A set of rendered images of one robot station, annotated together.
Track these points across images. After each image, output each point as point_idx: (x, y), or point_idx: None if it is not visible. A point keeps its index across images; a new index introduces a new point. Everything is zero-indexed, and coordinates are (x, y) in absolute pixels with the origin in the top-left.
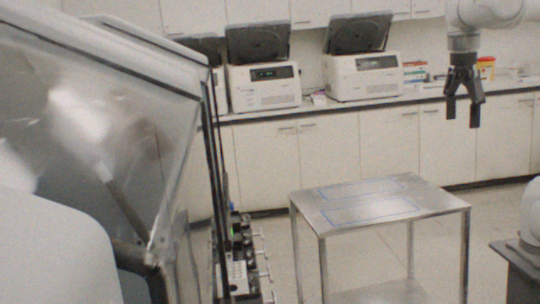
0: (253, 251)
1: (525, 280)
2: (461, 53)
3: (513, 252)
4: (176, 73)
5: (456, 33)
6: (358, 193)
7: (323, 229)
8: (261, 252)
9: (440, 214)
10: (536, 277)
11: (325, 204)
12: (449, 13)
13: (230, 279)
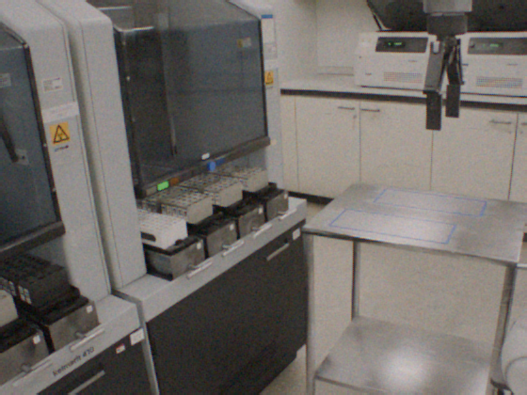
0: (228, 221)
1: None
2: (431, 16)
3: None
4: (19, 21)
5: None
6: (417, 205)
7: (314, 225)
8: (257, 229)
9: (464, 257)
10: (495, 378)
11: (363, 204)
12: None
13: (152, 229)
